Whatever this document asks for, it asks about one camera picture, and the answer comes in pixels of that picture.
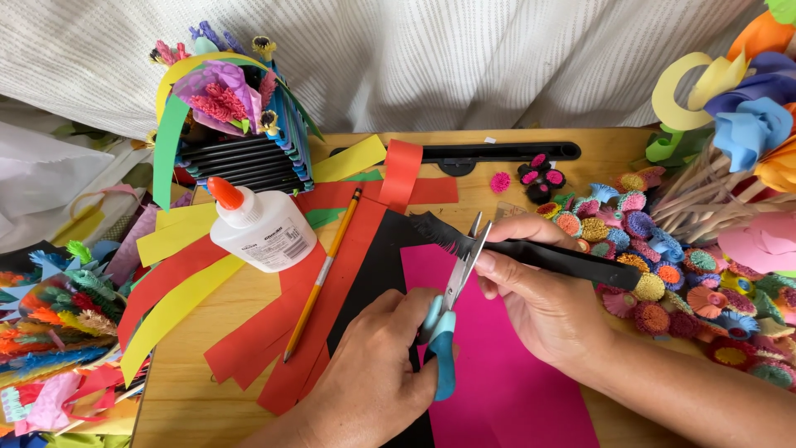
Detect white glue bottle orange cap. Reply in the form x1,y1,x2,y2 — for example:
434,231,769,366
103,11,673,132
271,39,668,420
206,176,318,274

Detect basket of colourful paper fringes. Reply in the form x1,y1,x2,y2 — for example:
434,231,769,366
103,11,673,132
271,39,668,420
0,239,152,439

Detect white plastic bag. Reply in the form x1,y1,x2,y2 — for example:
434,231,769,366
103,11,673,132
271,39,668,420
0,120,154,251

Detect black plastic table slot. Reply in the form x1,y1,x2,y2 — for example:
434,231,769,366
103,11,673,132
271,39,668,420
329,141,583,177

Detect person's left hand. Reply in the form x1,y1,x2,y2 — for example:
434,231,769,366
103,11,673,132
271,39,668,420
301,287,461,448

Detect wide long red paper strip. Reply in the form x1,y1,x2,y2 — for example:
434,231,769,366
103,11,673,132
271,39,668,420
257,196,390,416

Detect curled red paper strip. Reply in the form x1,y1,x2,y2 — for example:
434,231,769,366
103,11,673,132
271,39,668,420
378,139,424,214

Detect yellow pencil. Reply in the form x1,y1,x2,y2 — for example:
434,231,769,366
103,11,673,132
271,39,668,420
283,188,363,364

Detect short red paper strip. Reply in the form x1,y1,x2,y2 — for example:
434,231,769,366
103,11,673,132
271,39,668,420
292,177,460,214

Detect pile of colourful paper flowers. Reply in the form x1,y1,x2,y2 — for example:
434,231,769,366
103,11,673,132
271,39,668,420
535,166,796,392

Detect long yellow paper strip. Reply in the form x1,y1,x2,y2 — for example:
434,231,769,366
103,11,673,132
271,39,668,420
119,253,247,388

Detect wide yellow paper strip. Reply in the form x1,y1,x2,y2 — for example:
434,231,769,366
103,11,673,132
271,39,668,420
136,202,220,268

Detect pink paper cutout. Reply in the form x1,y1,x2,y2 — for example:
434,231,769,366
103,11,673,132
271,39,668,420
717,210,796,276

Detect white striped cloth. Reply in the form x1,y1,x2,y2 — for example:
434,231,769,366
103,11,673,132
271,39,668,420
0,0,773,143

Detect black basket with paper flowers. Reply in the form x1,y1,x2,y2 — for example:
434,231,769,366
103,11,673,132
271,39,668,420
148,20,325,213

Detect pink paper sheet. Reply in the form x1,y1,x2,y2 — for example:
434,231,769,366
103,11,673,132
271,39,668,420
400,244,602,448

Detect person's right hand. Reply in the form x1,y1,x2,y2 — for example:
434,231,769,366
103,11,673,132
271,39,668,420
474,214,618,375

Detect bouquet of large paper flowers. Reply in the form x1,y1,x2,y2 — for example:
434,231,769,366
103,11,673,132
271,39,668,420
644,0,796,195

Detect bundle of wooden sticks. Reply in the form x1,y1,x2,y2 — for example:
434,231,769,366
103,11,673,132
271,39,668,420
649,140,796,245

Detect clear plastic piece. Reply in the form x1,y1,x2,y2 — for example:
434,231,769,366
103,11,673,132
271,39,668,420
495,200,531,220

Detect black paper sheet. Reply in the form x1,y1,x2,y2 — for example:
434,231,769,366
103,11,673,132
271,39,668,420
326,208,437,448

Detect short yellow paper strip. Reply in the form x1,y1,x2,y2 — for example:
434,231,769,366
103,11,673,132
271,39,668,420
310,134,388,184

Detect green paper piece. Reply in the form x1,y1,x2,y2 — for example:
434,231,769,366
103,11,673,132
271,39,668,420
304,207,347,230

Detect blue handled scissors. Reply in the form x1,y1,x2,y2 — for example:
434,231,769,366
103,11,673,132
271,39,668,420
415,212,493,403

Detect black and pink paper flowers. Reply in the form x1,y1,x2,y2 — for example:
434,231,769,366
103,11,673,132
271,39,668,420
517,152,567,205

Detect black fringed paper strip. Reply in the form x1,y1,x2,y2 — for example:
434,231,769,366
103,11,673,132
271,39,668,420
407,212,644,292

